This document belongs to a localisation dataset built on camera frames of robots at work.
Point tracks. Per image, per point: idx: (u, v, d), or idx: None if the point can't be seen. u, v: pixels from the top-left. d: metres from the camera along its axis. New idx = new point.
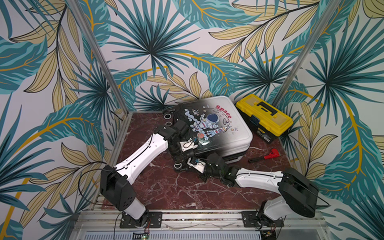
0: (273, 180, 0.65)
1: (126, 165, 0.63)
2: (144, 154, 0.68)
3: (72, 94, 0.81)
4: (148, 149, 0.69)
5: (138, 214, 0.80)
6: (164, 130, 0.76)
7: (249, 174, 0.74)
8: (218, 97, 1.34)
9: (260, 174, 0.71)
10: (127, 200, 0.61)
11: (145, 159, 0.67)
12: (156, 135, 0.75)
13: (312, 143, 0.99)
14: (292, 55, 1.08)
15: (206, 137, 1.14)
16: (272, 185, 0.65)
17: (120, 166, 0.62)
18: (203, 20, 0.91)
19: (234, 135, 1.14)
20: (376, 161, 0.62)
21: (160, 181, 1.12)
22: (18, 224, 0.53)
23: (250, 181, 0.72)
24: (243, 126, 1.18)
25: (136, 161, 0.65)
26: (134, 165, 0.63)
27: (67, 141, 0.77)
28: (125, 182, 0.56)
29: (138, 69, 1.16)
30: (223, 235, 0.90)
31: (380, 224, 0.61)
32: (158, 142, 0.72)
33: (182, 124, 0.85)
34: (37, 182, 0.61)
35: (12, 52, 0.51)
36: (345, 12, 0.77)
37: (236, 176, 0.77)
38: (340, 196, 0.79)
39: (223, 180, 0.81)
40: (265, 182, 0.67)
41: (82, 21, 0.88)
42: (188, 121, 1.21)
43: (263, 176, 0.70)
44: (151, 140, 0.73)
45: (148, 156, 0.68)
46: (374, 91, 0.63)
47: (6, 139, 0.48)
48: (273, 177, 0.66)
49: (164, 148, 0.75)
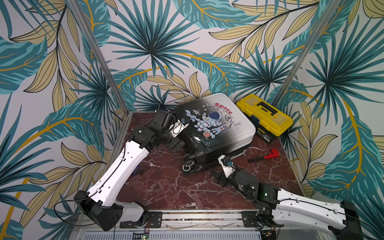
0: (334, 214, 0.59)
1: (99, 188, 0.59)
2: (118, 170, 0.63)
3: (72, 94, 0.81)
4: (123, 163, 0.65)
5: (137, 216, 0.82)
6: (141, 134, 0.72)
7: (298, 201, 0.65)
8: (216, 95, 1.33)
9: (314, 205, 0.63)
10: (112, 218, 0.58)
11: (119, 177, 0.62)
12: (130, 142, 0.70)
13: (312, 143, 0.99)
14: (292, 55, 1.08)
15: (212, 135, 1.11)
16: (334, 221, 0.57)
17: (93, 190, 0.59)
18: (203, 20, 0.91)
19: (239, 129, 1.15)
20: (376, 161, 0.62)
21: (160, 181, 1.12)
22: (18, 224, 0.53)
23: (298, 209, 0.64)
24: (245, 119, 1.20)
25: (110, 181, 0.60)
26: (109, 186, 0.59)
27: (67, 141, 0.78)
28: (99, 210, 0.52)
29: (138, 69, 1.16)
30: (222, 234, 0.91)
31: (379, 224, 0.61)
32: (134, 152, 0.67)
33: (162, 118, 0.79)
34: (37, 182, 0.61)
35: (12, 52, 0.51)
36: (345, 12, 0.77)
37: (278, 199, 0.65)
38: (340, 196, 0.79)
39: (258, 203, 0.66)
40: (324, 217, 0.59)
41: (82, 21, 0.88)
42: (191, 121, 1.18)
43: (319, 209, 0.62)
44: (125, 152, 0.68)
45: (123, 172, 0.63)
46: (374, 91, 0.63)
47: (6, 139, 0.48)
48: (333, 212, 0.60)
49: (143, 156, 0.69)
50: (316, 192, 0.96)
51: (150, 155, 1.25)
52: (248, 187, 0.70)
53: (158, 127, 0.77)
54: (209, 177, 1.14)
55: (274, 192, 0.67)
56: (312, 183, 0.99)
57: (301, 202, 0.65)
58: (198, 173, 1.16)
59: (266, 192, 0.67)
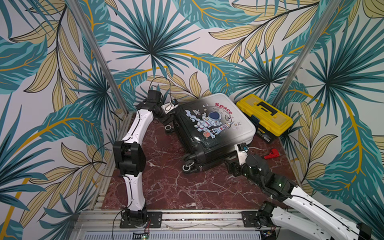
0: (347, 232, 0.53)
1: (131, 134, 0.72)
2: (140, 124, 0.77)
3: (72, 94, 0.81)
4: (141, 120, 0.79)
5: (141, 204, 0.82)
6: (145, 105, 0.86)
7: (312, 205, 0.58)
8: (216, 95, 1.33)
9: (328, 214, 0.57)
10: (142, 163, 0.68)
11: (143, 128, 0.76)
12: (140, 110, 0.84)
13: (312, 143, 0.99)
14: (292, 55, 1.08)
15: (212, 135, 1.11)
16: (343, 237, 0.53)
17: (127, 136, 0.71)
18: (203, 20, 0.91)
19: (238, 130, 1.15)
20: (376, 161, 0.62)
21: (160, 181, 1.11)
22: (18, 224, 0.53)
23: (308, 211, 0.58)
24: (245, 120, 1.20)
25: (137, 130, 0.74)
26: (137, 133, 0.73)
27: (67, 141, 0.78)
28: (137, 145, 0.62)
29: (138, 69, 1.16)
30: (223, 234, 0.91)
31: (379, 224, 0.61)
32: (143, 113, 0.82)
33: (154, 93, 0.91)
34: (37, 182, 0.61)
35: (12, 52, 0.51)
36: (345, 12, 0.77)
37: (291, 194, 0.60)
38: (340, 196, 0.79)
39: (266, 189, 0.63)
40: (333, 229, 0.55)
41: (82, 21, 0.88)
42: (191, 121, 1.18)
43: (333, 219, 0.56)
44: (139, 114, 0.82)
45: (144, 125, 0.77)
46: (374, 91, 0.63)
47: (6, 139, 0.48)
48: (345, 228, 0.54)
49: (152, 119, 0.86)
50: (316, 192, 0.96)
51: (150, 155, 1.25)
52: (256, 170, 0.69)
53: (153, 101, 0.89)
54: (209, 177, 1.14)
55: (289, 186, 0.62)
56: (312, 183, 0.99)
57: (315, 207, 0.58)
58: (199, 173, 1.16)
59: (280, 182, 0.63)
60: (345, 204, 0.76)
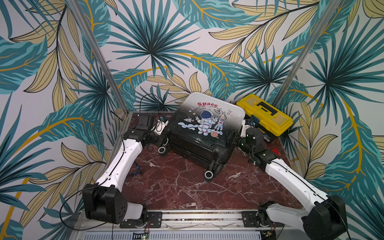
0: (311, 195, 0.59)
1: (108, 176, 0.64)
2: (123, 160, 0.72)
3: (72, 94, 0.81)
4: (125, 154, 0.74)
5: (137, 214, 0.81)
6: (133, 134, 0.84)
7: (287, 171, 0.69)
8: (194, 95, 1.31)
9: (301, 181, 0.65)
10: (121, 210, 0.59)
11: (125, 165, 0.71)
12: (126, 140, 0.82)
13: (312, 143, 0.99)
14: (292, 55, 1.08)
15: (220, 132, 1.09)
16: (307, 198, 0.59)
17: (103, 179, 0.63)
18: (203, 20, 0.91)
19: (234, 116, 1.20)
20: (376, 161, 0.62)
21: (160, 181, 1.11)
22: (18, 224, 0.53)
23: (281, 176, 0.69)
24: (233, 106, 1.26)
25: (118, 170, 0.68)
26: (117, 173, 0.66)
27: (67, 141, 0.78)
28: (114, 191, 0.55)
29: (138, 69, 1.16)
30: (222, 234, 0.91)
31: (379, 224, 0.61)
32: (131, 146, 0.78)
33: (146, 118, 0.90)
34: (37, 182, 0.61)
35: (12, 52, 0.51)
36: (345, 12, 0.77)
37: (271, 160, 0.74)
38: (340, 196, 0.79)
39: (253, 155, 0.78)
40: (300, 192, 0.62)
41: (82, 21, 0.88)
42: (191, 130, 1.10)
43: (302, 185, 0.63)
44: (125, 146, 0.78)
45: (127, 161, 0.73)
46: (374, 91, 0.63)
47: (6, 139, 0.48)
48: (312, 192, 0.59)
49: (139, 151, 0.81)
50: None
51: (150, 155, 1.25)
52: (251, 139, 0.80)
53: (145, 127, 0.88)
54: None
55: (272, 156, 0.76)
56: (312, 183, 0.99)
57: (289, 173, 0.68)
58: (199, 173, 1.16)
59: (265, 152, 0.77)
60: (345, 204, 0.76)
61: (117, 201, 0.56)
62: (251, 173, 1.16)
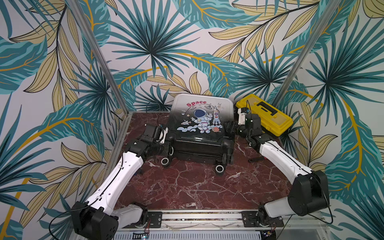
0: (296, 169, 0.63)
1: (99, 195, 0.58)
2: (117, 178, 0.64)
3: (72, 94, 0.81)
4: (122, 171, 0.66)
5: (137, 217, 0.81)
6: (135, 146, 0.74)
7: (278, 150, 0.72)
8: (179, 97, 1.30)
9: (289, 158, 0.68)
10: (109, 231, 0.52)
11: (119, 184, 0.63)
12: (127, 153, 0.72)
13: (312, 143, 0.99)
14: (292, 55, 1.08)
15: (219, 126, 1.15)
16: (292, 172, 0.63)
17: (93, 198, 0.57)
18: (203, 20, 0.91)
19: (224, 107, 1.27)
20: (376, 161, 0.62)
21: (160, 181, 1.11)
22: (18, 224, 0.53)
23: (272, 154, 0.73)
24: (221, 98, 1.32)
25: (111, 188, 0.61)
26: (109, 193, 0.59)
27: (67, 141, 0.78)
28: (103, 215, 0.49)
29: (138, 69, 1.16)
30: (223, 234, 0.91)
31: (379, 224, 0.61)
32: (131, 161, 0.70)
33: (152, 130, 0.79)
34: (37, 182, 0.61)
35: (12, 52, 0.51)
36: (345, 12, 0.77)
37: (264, 141, 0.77)
38: (340, 196, 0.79)
39: (249, 137, 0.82)
40: (287, 167, 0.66)
41: (82, 21, 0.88)
42: (192, 132, 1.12)
43: (290, 161, 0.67)
44: (124, 161, 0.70)
45: (123, 180, 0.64)
46: (374, 91, 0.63)
47: (6, 139, 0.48)
48: (298, 167, 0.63)
49: (138, 166, 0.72)
50: None
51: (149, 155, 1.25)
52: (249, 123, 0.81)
53: (149, 139, 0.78)
54: (209, 177, 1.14)
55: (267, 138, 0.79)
56: None
57: (280, 152, 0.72)
58: (199, 173, 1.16)
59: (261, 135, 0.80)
60: (345, 204, 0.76)
61: (105, 224, 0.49)
62: (250, 173, 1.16)
